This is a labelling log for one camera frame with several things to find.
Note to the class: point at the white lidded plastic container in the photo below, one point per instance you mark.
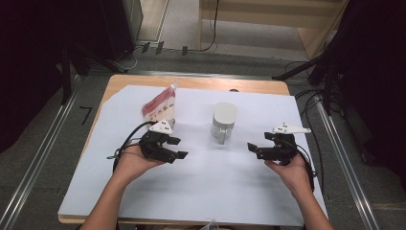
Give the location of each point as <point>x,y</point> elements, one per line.
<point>223,119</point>

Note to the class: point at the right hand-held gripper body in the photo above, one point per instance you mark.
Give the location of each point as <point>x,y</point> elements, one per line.
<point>285,148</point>

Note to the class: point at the red and white refill pouch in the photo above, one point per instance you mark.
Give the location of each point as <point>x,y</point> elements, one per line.
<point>161,107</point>

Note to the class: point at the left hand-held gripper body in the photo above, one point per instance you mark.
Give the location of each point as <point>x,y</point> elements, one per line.
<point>153,143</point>

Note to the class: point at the black metal stand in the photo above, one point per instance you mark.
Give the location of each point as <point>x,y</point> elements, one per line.
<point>66,80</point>

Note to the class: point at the wooden table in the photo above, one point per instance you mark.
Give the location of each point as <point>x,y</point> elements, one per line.
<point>198,81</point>

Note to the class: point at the person's right hand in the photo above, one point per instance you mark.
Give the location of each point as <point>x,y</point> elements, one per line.
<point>295,175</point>

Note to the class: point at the light wooden furniture frame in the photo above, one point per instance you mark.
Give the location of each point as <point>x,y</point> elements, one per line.
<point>271,12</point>

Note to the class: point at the black cabinet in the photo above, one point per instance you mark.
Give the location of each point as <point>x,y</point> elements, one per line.
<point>121,25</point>

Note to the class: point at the metal floor rail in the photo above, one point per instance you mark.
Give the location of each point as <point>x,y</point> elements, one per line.
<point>35,166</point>
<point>348,172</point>

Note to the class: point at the dark curtain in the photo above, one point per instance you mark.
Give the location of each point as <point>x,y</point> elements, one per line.
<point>38,64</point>
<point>379,80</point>

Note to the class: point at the black tripod stand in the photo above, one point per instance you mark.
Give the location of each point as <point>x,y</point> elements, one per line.
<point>319,64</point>

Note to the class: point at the person's left hand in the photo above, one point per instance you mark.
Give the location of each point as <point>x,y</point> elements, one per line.
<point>132,164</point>

